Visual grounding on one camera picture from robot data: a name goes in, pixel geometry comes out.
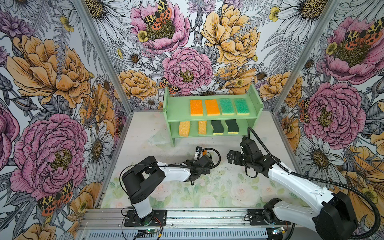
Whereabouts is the dark green scrub sponge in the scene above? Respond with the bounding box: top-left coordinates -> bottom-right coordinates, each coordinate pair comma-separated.
225,120 -> 239,134
211,120 -> 224,135

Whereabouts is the yellow cellulose sponge front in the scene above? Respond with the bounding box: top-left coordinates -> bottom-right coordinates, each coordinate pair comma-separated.
198,121 -> 207,135

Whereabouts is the yellow cellulose sponge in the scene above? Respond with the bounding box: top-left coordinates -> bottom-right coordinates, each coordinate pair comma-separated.
198,121 -> 207,135
179,121 -> 191,138

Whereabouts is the yellow cellulose sponge back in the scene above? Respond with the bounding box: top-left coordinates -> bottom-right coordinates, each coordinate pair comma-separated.
179,121 -> 191,138

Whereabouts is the light green scrub sponge top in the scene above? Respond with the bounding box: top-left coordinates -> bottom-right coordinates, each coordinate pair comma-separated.
234,99 -> 250,116

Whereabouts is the light green scrub sponge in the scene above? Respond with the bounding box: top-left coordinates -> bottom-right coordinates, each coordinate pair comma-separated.
234,99 -> 250,116
220,99 -> 235,116

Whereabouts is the light green scrub sponge bottom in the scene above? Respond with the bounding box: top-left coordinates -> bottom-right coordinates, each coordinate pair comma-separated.
220,99 -> 235,116

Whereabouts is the orange scrub sponge top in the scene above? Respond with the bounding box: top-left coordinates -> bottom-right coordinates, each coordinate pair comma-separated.
205,99 -> 221,117

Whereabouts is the orange scrub sponge bottom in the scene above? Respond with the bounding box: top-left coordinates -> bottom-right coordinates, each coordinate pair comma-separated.
190,100 -> 204,117

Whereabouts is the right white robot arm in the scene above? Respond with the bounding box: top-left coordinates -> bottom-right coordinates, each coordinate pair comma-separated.
227,137 -> 359,240

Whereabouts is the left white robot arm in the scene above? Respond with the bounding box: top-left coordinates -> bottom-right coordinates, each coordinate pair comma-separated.
120,155 -> 216,221

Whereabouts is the light green wooden shelf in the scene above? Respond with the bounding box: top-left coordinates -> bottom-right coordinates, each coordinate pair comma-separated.
163,86 -> 264,146

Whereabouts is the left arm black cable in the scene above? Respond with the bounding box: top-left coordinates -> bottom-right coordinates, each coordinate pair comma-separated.
119,147 -> 222,193

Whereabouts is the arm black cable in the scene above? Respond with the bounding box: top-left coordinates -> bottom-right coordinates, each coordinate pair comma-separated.
119,147 -> 222,193
247,126 -> 382,240

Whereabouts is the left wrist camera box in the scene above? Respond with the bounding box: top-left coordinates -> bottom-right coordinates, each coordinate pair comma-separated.
194,146 -> 203,160

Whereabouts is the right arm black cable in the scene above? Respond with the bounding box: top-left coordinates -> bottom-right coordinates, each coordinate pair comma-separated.
247,126 -> 382,240

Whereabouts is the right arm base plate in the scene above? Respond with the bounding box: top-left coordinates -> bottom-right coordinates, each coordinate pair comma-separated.
245,209 -> 292,226

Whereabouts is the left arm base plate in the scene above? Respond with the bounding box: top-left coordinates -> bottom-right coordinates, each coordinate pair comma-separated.
123,210 -> 168,227

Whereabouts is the white slotted cable duct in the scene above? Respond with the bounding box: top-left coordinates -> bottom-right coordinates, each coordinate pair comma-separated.
86,229 -> 269,240

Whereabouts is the aluminium front rail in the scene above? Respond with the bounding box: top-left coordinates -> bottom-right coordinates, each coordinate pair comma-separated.
78,207 -> 335,230

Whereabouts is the left aluminium corner post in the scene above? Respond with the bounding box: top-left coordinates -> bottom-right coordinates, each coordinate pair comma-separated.
74,1 -> 133,117

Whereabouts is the aluminium corner post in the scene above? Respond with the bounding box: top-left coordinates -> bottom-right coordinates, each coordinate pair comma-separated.
74,1 -> 133,117
272,0 -> 342,115

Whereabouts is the right aluminium corner post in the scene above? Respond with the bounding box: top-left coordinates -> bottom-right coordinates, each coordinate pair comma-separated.
272,0 -> 342,115

